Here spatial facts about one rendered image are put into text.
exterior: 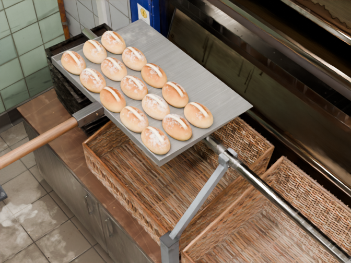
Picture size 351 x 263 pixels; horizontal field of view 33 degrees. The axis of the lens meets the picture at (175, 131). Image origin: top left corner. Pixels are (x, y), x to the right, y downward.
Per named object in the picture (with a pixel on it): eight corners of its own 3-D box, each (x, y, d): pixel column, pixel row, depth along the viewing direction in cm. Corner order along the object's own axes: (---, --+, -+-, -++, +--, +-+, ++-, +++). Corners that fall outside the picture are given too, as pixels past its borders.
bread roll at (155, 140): (176, 149, 165) (176, 136, 161) (158, 161, 162) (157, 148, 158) (153, 129, 170) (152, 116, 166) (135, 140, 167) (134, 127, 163)
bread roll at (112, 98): (131, 108, 176) (130, 95, 172) (113, 118, 173) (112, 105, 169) (113, 90, 181) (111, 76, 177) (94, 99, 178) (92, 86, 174)
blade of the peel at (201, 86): (159, 167, 161) (159, 160, 159) (51, 63, 189) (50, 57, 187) (253, 106, 177) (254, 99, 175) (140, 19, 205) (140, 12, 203)
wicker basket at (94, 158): (177, 109, 257) (176, 62, 236) (270, 191, 228) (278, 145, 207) (84, 166, 237) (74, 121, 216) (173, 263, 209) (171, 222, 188)
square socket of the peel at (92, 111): (79, 129, 171) (78, 121, 168) (72, 121, 172) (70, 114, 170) (105, 114, 174) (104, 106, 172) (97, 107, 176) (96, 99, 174)
